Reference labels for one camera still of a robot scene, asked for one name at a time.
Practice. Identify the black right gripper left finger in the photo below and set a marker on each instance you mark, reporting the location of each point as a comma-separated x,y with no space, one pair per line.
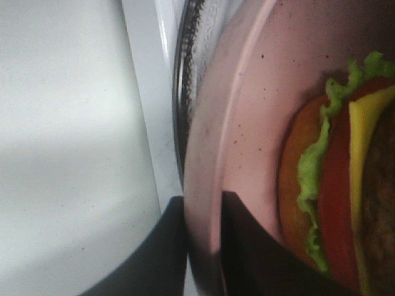
158,265

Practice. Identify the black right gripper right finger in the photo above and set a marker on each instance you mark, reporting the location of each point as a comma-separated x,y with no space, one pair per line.
254,263

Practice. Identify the toy burger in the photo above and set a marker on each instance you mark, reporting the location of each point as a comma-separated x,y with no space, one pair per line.
336,180

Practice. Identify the pink speckled plate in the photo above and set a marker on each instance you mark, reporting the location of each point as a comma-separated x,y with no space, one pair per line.
271,58

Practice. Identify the white microwave oven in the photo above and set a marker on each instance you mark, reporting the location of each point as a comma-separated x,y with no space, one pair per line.
153,28

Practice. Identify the glass microwave turntable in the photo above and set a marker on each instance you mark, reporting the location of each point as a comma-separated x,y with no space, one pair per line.
201,26

